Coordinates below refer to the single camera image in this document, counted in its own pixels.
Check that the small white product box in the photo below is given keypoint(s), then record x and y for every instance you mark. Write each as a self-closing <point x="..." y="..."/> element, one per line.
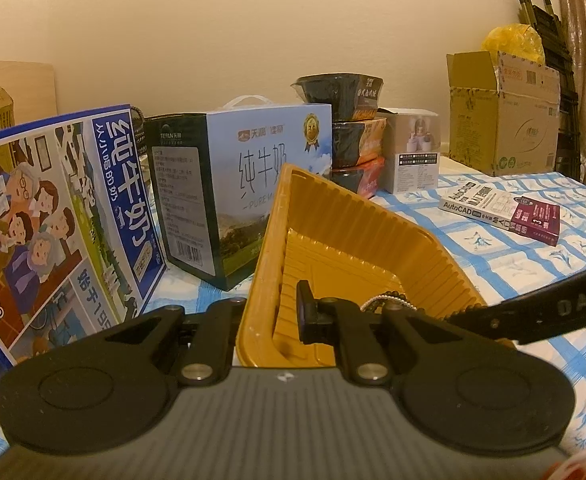
<point x="415" y="155"/>

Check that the blue checked tablecloth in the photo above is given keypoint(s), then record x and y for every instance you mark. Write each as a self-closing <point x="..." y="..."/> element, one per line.
<point x="513" y="260"/>

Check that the yellow plastic tray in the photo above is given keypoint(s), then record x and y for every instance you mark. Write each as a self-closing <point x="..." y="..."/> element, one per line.
<point x="333" y="230"/>

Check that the white and maroon book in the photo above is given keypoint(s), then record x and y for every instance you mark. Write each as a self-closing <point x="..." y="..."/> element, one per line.
<point x="493" y="207"/>

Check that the light blue milk box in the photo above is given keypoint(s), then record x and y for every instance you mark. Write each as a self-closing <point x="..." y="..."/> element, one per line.
<point x="233" y="175"/>

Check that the large cardboard box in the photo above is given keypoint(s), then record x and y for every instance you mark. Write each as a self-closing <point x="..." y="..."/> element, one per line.
<point x="503" y="120"/>

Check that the blue cartoon milk carton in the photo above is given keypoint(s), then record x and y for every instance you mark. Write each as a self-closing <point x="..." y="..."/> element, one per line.
<point x="58" y="220"/>

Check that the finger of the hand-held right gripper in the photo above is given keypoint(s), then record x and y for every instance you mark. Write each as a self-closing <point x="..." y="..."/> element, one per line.
<point x="473" y="317"/>

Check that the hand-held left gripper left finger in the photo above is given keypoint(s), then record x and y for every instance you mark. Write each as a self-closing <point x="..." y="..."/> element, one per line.
<point x="218" y="332"/>

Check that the black folding rack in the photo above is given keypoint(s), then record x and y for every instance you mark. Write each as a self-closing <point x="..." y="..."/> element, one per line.
<point x="558" y="60"/>

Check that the yellow plastic bag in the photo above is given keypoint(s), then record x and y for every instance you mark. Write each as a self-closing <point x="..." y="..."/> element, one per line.
<point x="515" y="42"/>

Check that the orange instant noodle bowl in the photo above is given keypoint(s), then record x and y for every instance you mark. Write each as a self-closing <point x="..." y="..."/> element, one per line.
<point x="363" y="177"/>

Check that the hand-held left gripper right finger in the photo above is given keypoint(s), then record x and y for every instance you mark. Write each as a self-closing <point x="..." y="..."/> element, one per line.
<point x="304" y="310"/>

